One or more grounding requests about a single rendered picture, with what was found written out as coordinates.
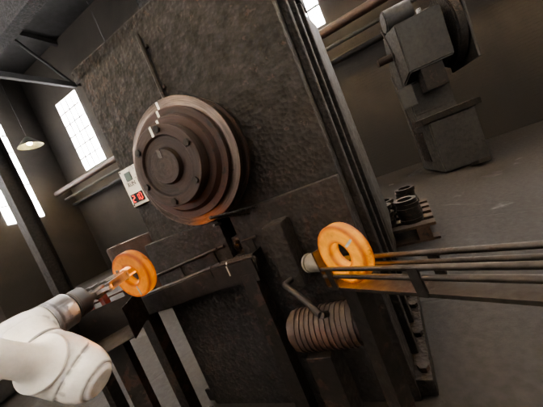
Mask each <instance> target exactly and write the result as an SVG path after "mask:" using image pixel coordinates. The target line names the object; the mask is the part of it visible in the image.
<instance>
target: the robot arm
mask: <svg viewBox="0 0 543 407"><path fill-rule="evenodd" d="M134 273H136V271H135V270H134V269H133V268H131V267H130V266H127V267H125V268H124V269H122V270H120V271H119V270H117V271H116V274H114V275H111V276H109V277H107V278H106V279H104V280H102V281H101V282H99V283H96V284H95V285H93V286H91V287H88V288H86V289H83V288H81V287H76V288H75V289H74V290H72V291H70V292H68V293H66V294H60V295H58V296H55V297H53V298H52V299H51V300H48V301H46V302H45V303H43V304H40V305H39V306H38V307H36V308H34V309H31V310H28V311H26V312H22V313H20V314H18V315H16V316H13V317H12V318H10V319H8V320H6V321H4V322H2V323H1V324H0V381H1V380H12V383H13V386H14V388H15V390H16V391H17V392H18V393H20V394H23V395H28V396H32V397H38V398H41V399H44V400H47V401H58V402H61V403H62V404H68V405H76V404H82V403H86V402H88V401H89V400H90V399H92V398H94V397H96V396H97V395H98V394H99V393H100V392H101V391H102V390H103V388H104V387H105V385H106V384H107V382H108V380H109V378H110V376H111V373H112V360H111V358H110V356H109V355H108V353H107V352H106V351H105V350H104V349H103V348H102V347H101V346H100V345H98V344H97V343H95V342H92V341H91V340H89V339H87V338H84V337H83V336H81V335H78V334H75V333H72V332H69V331H67V330H69V329H71V328H73V326H75V325H76V324H77V323H79V322H80V320H81V318H82V317H83V316H85V315H86V314H88V313H89V312H90V311H91V310H92V309H93V307H94V300H98V299H100V298H102V297H103V295H105V294H106V293H108V292H112V291H113V290H114V289H115V288H116V287H117V286H119V285H120V284H121V283H123V282H124V281H125V280H128V279H129V277H130V276H131V275H133V274H134Z"/></svg>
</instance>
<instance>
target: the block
mask: <svg viewBox="0 0 543 407"><path fill-rule="evenodd" d="M262 232H263V235H264V237H265V239H266V242H267V245H268V247H269V249H270V251H271V255H272V257H273V258H274V261H275V263H276V266H277V268H278V271H279V273H280V276H281V278H282V280H283V282H284V281H285V280H286V279H288V278H289V277H290V276H291V277H293V280H294V281H293V282H292V283H290V284H289V285H290V286H292V287H293V288H297V287H304V286H305V285H306V284H307V282H308V280H309V277H310V276H311V273H307V272H305V271H304V270H303V268H302V266H301V259H302V257H303V255H304V253H303V251H302V248H301V246H300V243H299V241H298V239H297V235H296V234H295V231H294V229H293V226H292V223H291V221H290V219H289V217H288V216H283V217H281V218H278V219H275V220H272V221H270V222H269V223H268V224H266V225H265V226H264V227H263V228H262Z"/></svg>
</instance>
